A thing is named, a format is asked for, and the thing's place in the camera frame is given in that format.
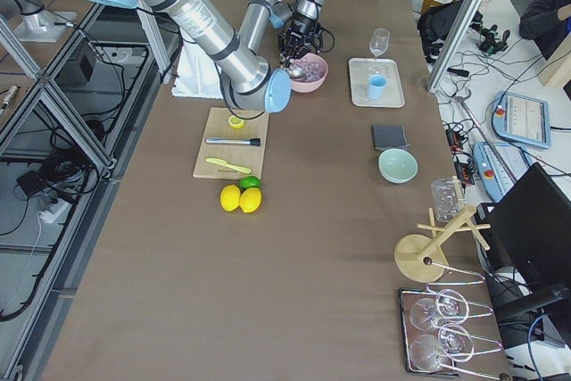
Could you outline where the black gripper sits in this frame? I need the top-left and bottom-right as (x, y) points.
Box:
(277, 12), (322, 64)

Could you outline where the steel ice scoop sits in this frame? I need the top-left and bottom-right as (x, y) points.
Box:
(285, 59), (307, 80)

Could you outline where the pink bowl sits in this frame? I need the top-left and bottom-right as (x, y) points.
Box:
(290, 53), (329, 93)

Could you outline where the clear ice cubes pile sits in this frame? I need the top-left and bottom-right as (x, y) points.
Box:
(301, 59), (326, 82)

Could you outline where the light blue cup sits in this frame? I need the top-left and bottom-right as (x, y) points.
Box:
(367, 74), (387, 100)

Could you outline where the wooden cup tree stand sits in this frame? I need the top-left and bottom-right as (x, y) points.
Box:
(393, 188), (491, 284)

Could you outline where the cream serving tray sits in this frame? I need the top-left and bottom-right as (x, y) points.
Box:
(348, 58), (405, 108)

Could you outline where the clear wine glass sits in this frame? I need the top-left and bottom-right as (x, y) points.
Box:
(368, 28), (390, 75)

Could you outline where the half lemon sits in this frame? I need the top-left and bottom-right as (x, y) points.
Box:
(228, 115), (245, 129)

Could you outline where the steel muddler black tip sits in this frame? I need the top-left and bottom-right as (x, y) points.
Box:
(204, 137), (261, 147)

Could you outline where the grey folded cloth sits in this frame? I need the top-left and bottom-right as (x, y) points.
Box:
(371, 125), (409, 152)

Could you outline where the yellow plastic knife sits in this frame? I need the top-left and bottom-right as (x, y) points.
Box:
(204, 157), (252, 174)

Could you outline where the green lime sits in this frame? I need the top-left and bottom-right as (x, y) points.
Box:
(239, 176), (261, 189)

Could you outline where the yellow lemon lower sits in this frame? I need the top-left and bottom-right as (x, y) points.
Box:
(239, 187), (262, 213)

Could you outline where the yellow lemon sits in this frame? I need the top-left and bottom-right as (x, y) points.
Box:
(219, 185), (241, 212)
(239, 187), (262, 213)

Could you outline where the green bowl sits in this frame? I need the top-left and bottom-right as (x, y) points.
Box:
(377, 148), (418, 184)

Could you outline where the yellow lemon upper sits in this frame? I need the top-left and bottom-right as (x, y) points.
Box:
(219, 185), (241, 212)

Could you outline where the glass mug on stand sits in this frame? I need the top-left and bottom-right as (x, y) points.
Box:
(431, 178), (462, 222)

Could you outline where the teach pendant tablet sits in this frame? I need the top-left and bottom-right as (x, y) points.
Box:
(492, 91), (551, 149)

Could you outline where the seated person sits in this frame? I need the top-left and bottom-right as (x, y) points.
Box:
(518, 0), (570, 59)

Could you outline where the black monitor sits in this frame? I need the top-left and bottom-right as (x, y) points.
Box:
(486, 162), (570, 306)

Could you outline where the black tray with glasses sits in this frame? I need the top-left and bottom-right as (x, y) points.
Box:
(398, 288), (509, 380)

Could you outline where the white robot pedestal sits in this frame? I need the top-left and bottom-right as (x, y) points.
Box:
(136, 0), (228, 101)

